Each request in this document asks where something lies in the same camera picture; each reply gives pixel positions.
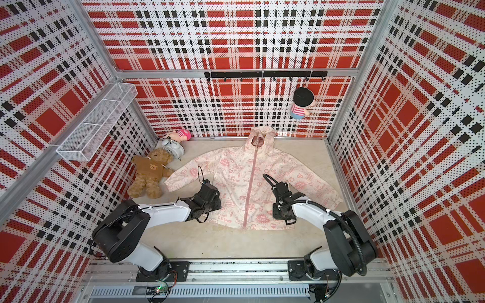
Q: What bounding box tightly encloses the cream pink printed jacket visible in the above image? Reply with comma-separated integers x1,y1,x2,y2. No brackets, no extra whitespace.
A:
165,126,341,231

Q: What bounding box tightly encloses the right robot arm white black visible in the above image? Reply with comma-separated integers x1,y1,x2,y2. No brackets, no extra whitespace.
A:
263,174,378,280

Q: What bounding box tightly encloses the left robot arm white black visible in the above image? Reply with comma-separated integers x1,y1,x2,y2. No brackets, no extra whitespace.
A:
92,180,222,282

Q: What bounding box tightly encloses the brown teddy bear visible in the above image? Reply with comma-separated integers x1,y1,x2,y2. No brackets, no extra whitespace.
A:
128,148,174,199

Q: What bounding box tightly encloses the pink plush doll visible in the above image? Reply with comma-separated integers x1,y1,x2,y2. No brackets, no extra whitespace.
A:
164,129,192,143

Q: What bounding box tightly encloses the green circuit board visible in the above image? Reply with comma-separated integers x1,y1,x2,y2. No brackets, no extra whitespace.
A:
146,286,168,297

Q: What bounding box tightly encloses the black-haired striped doll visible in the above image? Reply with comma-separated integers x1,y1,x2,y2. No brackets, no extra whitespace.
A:
290,87,314,120

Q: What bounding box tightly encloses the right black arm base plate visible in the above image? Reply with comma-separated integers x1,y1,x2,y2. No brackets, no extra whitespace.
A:
287,260,339,282

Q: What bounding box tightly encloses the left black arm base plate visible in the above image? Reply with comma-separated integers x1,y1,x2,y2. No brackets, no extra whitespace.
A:
136,261,190,282

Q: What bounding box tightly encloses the aluminium front rail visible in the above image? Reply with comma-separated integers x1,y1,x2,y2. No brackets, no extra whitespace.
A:
75,258,401,302

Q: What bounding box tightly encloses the white wire mesh basket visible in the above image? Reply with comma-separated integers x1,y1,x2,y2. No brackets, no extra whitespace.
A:
56,83,137,162

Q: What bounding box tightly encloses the black wall hook rail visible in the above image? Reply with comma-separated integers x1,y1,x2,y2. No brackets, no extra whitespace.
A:
204,71,328,81

